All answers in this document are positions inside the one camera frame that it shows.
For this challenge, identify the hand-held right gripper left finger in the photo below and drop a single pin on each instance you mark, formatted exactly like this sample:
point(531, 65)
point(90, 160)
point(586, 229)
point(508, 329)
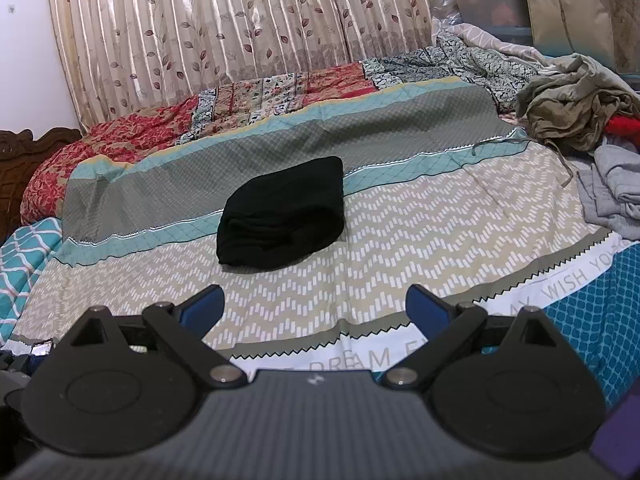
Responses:
point(200, 307)

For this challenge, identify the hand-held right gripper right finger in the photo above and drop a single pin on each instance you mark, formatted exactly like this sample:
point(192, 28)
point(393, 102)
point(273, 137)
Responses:
point(427, 307)

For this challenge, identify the black pants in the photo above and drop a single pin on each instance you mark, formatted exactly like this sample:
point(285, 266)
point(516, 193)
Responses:
point(285, 215)

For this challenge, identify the striped zigzag bedsheet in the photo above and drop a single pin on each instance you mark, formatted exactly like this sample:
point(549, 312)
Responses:
point(400, 240)

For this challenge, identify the teal lattice cloth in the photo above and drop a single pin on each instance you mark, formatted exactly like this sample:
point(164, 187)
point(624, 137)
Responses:
point(25, 260)

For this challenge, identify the floral patchwork quilt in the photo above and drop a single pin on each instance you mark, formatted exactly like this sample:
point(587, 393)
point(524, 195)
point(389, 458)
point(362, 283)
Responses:
point(150, 130)

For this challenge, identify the grey garment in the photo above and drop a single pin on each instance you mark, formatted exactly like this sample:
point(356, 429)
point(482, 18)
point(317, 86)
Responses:
point(615, 185)

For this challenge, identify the carved wooden headboard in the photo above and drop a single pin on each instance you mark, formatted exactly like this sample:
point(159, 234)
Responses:
point(25, 160)

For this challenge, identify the purple object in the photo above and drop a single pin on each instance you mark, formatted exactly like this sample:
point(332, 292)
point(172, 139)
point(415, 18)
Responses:
point(622, 435)

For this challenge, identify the olive crumpled cloth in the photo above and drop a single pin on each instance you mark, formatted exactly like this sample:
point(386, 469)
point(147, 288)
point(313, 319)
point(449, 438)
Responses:
point(565, 105)

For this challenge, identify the red cloth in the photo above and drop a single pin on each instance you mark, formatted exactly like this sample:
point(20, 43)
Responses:
point(625, 127)

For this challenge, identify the pale striped blanket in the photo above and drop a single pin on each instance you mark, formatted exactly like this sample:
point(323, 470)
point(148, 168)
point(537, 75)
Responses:
point(492, 40)

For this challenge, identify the leaf print curtain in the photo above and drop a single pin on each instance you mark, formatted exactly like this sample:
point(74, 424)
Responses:
point(225, 25)

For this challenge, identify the clear plastic storage bin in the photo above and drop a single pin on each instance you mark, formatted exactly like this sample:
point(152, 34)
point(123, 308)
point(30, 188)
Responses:
point(492, 0)

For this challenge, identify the beige fabric storage bag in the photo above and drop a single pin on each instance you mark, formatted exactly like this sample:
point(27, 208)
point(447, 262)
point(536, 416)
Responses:
point(570, 10)

